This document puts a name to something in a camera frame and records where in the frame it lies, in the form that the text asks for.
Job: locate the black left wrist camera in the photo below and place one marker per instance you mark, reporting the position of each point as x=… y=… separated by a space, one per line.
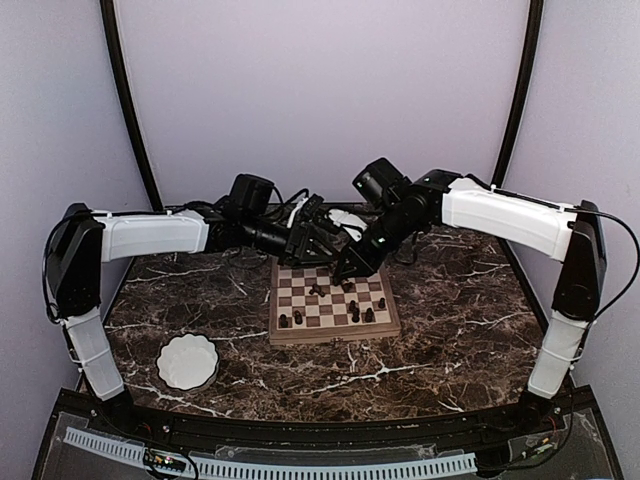
x=251 y=193

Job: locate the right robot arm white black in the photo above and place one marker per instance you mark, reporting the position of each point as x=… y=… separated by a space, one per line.
x=568 y=234

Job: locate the white fluted ceramic bowl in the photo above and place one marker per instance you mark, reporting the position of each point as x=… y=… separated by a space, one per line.
x=188 y=362

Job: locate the wooden chess board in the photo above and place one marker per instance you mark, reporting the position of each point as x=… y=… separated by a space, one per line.
x=326 y=319

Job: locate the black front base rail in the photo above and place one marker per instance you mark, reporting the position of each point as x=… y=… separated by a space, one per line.
x=202 y=433

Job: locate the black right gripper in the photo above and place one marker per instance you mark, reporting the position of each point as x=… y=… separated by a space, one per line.
x=364 y=265

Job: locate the black frame post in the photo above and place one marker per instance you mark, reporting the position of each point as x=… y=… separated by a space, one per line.
x=128 y=109
x=521 y=89

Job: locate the black left frame post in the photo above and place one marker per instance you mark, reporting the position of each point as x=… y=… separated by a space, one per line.
x=128 y=109

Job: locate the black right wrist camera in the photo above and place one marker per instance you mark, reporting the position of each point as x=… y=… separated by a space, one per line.
x=381 y=184

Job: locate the black right frame post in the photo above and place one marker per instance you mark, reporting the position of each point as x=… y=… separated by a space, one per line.
x=521 y=89

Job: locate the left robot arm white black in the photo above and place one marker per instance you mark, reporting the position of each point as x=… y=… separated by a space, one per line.
x=85 y=240

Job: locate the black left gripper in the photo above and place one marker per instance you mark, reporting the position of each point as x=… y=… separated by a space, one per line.
x=299 y=243

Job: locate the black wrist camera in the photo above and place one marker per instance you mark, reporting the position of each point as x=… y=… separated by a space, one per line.
x=381 y=184
x=251 y=193

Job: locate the grey slotted cable duct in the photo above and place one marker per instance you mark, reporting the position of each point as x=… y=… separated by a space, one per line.
x=237 y=464

